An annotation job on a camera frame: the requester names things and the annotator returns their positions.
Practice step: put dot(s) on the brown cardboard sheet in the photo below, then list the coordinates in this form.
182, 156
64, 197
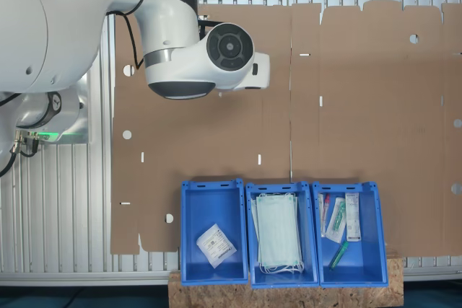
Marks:
379, 124
202, 131

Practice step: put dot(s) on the white face mask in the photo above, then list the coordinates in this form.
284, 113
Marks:
278, 228
253, 214

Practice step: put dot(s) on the blue plastic bin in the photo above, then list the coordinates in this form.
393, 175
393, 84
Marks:
213, 207
368, 250
310, 250

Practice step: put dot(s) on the clear packet with red swab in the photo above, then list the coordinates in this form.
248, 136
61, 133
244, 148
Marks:
323, 214

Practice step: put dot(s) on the clear packet with green tube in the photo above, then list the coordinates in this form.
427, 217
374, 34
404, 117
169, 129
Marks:
336, 219

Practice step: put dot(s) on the white printed flat packet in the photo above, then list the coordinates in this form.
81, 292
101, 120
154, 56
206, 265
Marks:
353, 218

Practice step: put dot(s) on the green capped tube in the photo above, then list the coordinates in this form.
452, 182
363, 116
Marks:
339, 254

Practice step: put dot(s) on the chipboard block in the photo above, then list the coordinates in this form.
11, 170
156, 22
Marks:
288, 297

